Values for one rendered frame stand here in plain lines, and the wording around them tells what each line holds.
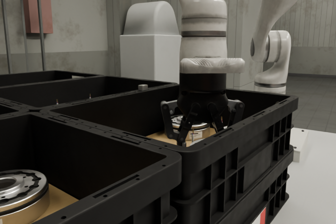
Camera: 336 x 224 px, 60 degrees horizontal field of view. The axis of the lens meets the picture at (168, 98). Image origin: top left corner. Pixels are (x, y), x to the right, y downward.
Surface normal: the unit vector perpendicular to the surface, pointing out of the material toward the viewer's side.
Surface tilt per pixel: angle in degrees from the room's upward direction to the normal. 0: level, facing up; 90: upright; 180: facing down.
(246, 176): 90
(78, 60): 90
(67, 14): 90
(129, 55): 90
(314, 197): 0
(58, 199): 0
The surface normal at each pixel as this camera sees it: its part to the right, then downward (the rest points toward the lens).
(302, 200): 0.00, -0.98
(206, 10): -0.07, 0.16
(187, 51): -0.73, 0.02
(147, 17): -0.56, -0.02
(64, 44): 0.85, 0.10
